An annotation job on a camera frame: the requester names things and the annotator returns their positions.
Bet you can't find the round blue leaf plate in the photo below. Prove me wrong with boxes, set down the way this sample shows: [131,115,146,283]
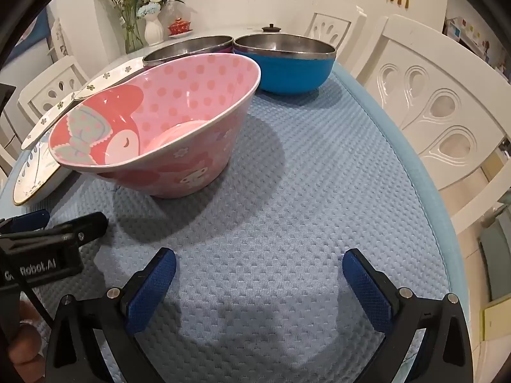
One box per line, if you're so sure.
[12,135,72,207]

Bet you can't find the small hexagonal tree plate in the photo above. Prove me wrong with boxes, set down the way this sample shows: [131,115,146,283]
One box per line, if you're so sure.
[74,57,144,101]

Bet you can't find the person's left hand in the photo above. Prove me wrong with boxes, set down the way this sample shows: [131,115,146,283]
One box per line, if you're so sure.
[9,300,45,383]

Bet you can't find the light blue waffle mat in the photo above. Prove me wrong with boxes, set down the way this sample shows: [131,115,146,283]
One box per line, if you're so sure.
[1,66,473,382]

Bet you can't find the pink cartoon melamine bowl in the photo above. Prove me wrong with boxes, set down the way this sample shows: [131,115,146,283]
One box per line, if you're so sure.
[49,53,261,198]

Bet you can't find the white chair far left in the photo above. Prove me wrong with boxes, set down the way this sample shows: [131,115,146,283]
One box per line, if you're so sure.
[16,17,91,129]

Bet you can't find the white chair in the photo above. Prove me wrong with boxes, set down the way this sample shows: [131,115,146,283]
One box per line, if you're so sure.
[16,17,91,129]
[305,4,367,66]
[350,13,511,236]

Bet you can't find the white chair near right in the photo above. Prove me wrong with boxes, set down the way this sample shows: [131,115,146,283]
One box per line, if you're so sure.
[350,13,511,236]

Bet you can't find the magenta steel bowl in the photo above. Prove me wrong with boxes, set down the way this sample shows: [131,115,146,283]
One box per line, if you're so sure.
[142,35,234,67]

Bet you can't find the white vase with blue flowers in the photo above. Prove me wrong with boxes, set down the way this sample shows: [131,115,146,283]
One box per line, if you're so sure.
[136,0,185,46]

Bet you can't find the blue steel bowl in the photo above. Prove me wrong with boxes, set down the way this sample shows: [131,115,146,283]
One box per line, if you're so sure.
[233,32,337,95]

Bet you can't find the white chair far right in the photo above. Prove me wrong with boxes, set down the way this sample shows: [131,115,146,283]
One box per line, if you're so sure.
[305,4,367,66]

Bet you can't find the small black lid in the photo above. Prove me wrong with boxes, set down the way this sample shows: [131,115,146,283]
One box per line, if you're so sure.
[262,23,281,33]

